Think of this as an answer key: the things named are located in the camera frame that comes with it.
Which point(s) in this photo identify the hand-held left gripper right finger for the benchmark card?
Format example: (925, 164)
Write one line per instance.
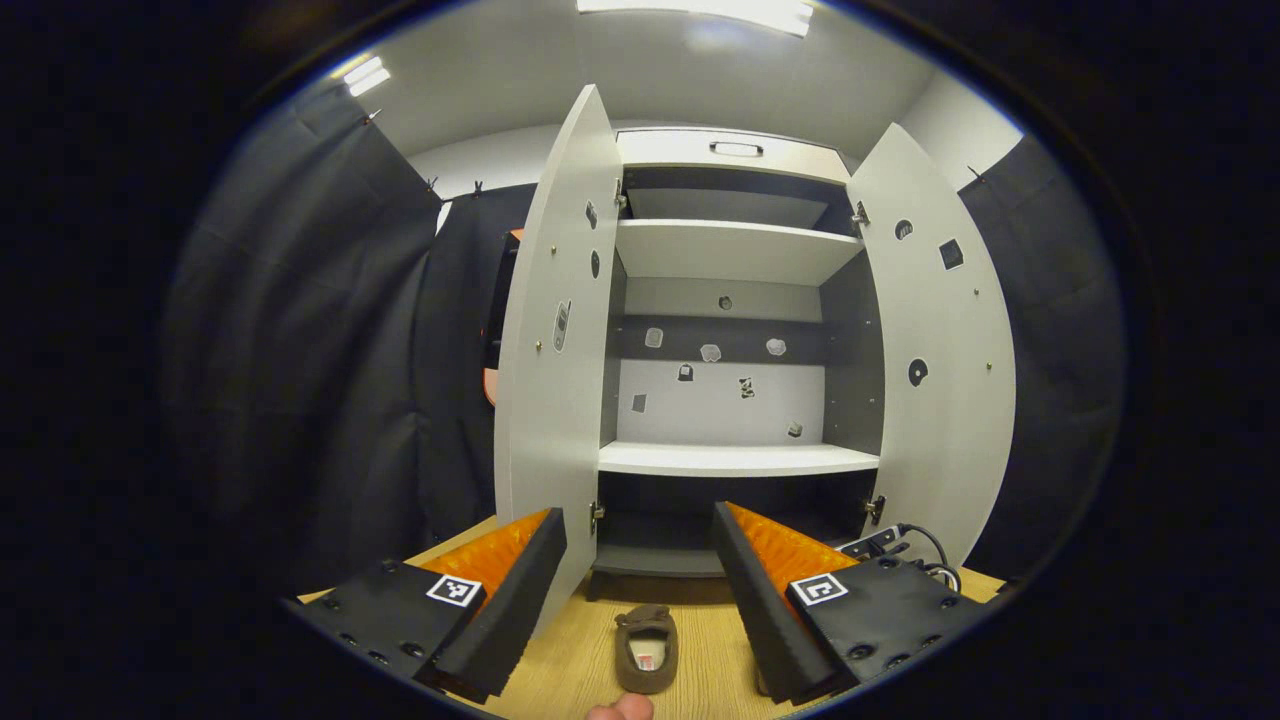
(755, 610)

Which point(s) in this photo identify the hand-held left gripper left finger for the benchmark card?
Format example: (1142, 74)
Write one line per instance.
(520, 610)

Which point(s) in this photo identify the brown fuzzy shoe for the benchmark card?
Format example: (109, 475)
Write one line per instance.
(662, 678)

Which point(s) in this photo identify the white shoe cabinet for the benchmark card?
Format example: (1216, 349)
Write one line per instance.
(735, 460)

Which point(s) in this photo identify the white cabinet door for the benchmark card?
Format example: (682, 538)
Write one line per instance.
(550, 430)
(945, 440)

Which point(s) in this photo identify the white cabinet drawer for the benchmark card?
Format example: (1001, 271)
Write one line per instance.
(680, 150)

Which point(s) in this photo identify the black backdrop cloth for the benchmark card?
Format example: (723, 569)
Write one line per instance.
(300, 350)
(1060, 350)

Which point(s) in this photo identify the ceiling light panel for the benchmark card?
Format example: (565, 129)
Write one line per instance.
(700, 12)
(366, 77)

